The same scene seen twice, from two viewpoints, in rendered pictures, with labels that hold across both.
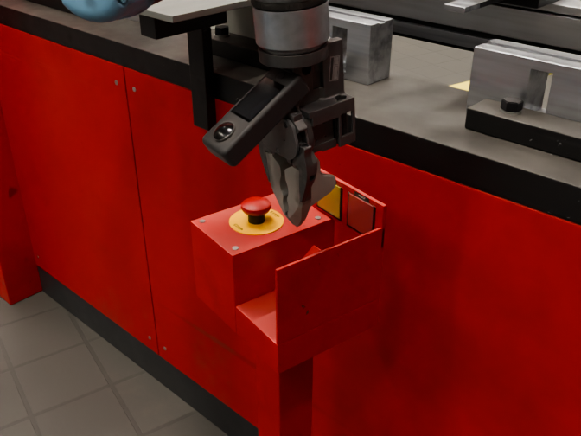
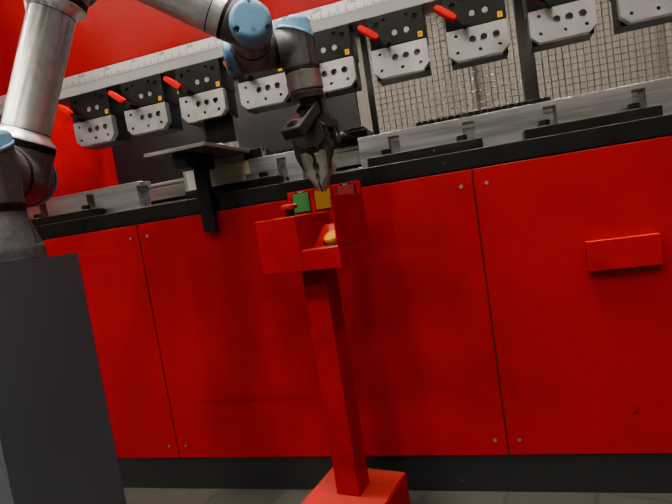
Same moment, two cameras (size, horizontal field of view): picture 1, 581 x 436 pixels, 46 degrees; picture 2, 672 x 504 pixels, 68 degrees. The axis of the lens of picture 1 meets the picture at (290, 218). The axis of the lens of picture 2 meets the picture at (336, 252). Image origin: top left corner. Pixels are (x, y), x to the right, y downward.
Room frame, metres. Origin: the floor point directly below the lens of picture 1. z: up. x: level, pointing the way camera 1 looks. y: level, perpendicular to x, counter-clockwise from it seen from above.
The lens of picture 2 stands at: (-0.31, 0.48, 0.78)
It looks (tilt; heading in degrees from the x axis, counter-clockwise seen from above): 5 degrees down; 334
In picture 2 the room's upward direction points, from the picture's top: 9 degrees counter-clockwise
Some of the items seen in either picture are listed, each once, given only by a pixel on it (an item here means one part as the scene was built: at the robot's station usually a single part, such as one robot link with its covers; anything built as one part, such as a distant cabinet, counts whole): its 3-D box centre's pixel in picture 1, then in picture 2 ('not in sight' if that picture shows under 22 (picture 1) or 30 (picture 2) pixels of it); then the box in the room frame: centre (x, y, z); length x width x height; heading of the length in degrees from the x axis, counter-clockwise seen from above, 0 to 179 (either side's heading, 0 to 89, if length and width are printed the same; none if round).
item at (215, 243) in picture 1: (284, 253); (312, 226); (0.74, 0.01, 0.75); 0.20 x 0.16 x 0.18; 36
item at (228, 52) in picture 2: not in sight; (250, 51); (0.69, 0.11, 1.13); 0.11 x 0.11 x 0.08; 73
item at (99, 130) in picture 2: not in sight; (100, 119); (1.52, 0.35, 1.19); 0.15 x 0.09 x 0.17; 47
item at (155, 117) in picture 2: not in sight; (152, 107); (1.38, 0.21, 1.19); 0.15 x 0.09 x 0.17; 47
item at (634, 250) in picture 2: not in sight; (623, 252); (0.42, -0.60, 0.59); 0.15 x 0.02 x 0.07; 47
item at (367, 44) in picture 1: (290, 30); (245, 177); (1.19, 0.00, 0.92); 0.39 x 0.06 x 0.10; 47
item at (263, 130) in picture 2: not in sight; (229, 144); (1.77, -0.14, 1.12); 1.13 x 0.02 x 0.44; 47
